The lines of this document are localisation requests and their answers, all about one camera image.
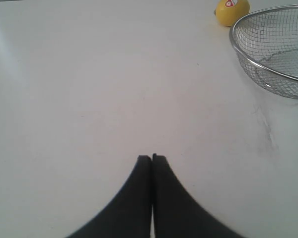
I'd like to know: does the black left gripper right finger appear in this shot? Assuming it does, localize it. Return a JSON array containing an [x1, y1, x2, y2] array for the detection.
[[151, 154, 241, 238]]

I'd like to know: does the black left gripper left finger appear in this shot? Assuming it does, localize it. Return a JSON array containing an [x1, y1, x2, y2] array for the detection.
[[69, 155, 152, 238]]

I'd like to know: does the yellow lemon with sticker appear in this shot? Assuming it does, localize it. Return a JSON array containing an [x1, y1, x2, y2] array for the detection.
[[214, 0, 250, 27]]

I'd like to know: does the oval steel mesh basket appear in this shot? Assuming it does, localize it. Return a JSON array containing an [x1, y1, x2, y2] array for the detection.
[[229, 4, 298, 100]]

